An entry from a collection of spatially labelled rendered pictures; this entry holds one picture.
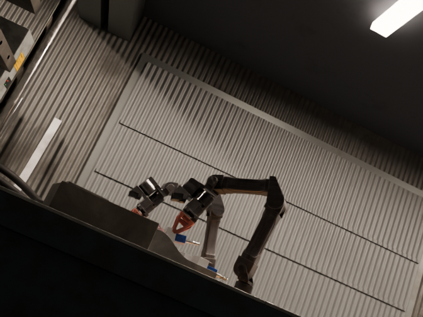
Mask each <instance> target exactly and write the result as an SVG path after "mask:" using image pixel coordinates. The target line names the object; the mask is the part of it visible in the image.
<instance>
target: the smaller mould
mask: <svg viewBox="0 0 423 317"><path fill-rule="evenodd" d="M49 207H50V208H53V209H55V210H57V211H60V212H62V213H64V214H67V215H69V216H71V217H73V218H76V219H78V220H81V221H83V222H85V223H87V224H89V225H92V226H95V227H97V228H99V229H101V230H103V231H106V232H108V233H111V234H112V235H115V236H118V237H120V238H122V239H124V240H126V241H128V242H131V243H134V244H136V245H138V246H140V247H142V248H145V249H147V250H148V249H149V246H150V244H151V241H152V239H153V237H154V235H155V233H156V230H157V228H158V226H159V223H157V222H155V221H152V220H150V219H148V218H146V217H143V216H141V215H139V214H137V213H134V212H132V211H130V210H128V209H125V208H123V207H121V206H119V205H117V204H114V203H112V202H109V201H107V200H105V199H103V198H101V197H98V196H96V195H94V194H91V193H90V192H87V191H85V190H82V189H80V188H78V187H76V186H73V185H71V184H69V183H66V182H64V181H62V182H61V183H60V186H59V188H58V189H57V192H56V193H55V195H54V197H53V199H52V201H51V203H50V205H49Z"/></svg>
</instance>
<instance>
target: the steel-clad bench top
mask: <svg viewBox="0 0 423 317"><path fill-rule="evenodd" d="M0 190H2V191H4V192H6V193H9V194H11V195H13V196H16V197H18V198H20V199H23V200H25V201H27V202H29V203H32V204H34V205H36V206H39V207H41V208H43V209H46V210H48V211H50V212H53V213H55V214H57V215H59V216H62V217H64V218H67V219H68V220H71V221H73V222H75V223H78V224H80V225H82V226H85V227H87V228H90V229H92V230H94V231H97V232H98V233H101V234H103V235H106V236H108V237H110V238H112V239H115V240H117V241H119V242H122V243H124V244H126V245H129V246H131V247H133V248H136V249H138V250H140V251H142V252H145V253H147V254H149V255H152V256H154V257H156V258H158V259H161V260H163V261H165V262H168V263H170V264H173V265H175V266H177V267H179V268H182V269H184V270H187V271H188V272H191V273H193V274H196V275H198V276H200V277H202V278H204V279H207V280H209V281H212V282H214V283H216V284H219V285H221V286H223V287H226V288H227V289H230V290H232V291H235V292H237V293H239V294H241V295H244V296H246V297H249V298H251V299H253V300H255V301H258V302H260V303H263V304H265V305H267V306H269V307H271V308H274V309H277V310H278V311H281V312H283V313H285V314H288V315H290V316H292V317H301V316H299V315H297V314H295V313H292V312H290V311H287V310H285V309H283V308H280V307H278V306H276V305H274V304H272V303H269V302H267V301H264V300H262V299H260V298H257V297H256V296H253V295H251V294H248V293H246V292H244V291H241V290H239V289H237V288H234V287H232V286H230V285H228V284H225V283H223V282H220V281H218V280H216V279H214V278H212V277H209V276H207V275H205V274H202V273H200V272H198V271H195V270H193V269H190V268H189V267H186V266H184V265H181V264H179V263H177V262H175V261H173V260H170V259H167V258H165V257H163V256H161V255H159V254H156V253H154V252H151V251H150V250H147V249H145V248H142V247H140V246H138V245H136V244H134V243H131V242H128V241H126V240H124V239H122V238H120V237H118V236H115V235H112V234H111V233H108V232H106V231H103V230H101V229H99V228H97V227H95V226H92V225H89V224H87V223H85V222H83V221H81V220H78V219H76V218H73V217H71V216H69V215H67V214H64V213H62V212H60V211H57V210H55V209H53V208H50V207H49V206H46V205H44V204H41V203H39V202H37V201H34V200H32V199H30V198H28V197H25V196H23V195H21V194H18V193H16V192H14V191H11V190H9V189H6V188H5V187H2V186H0Z"/></svg>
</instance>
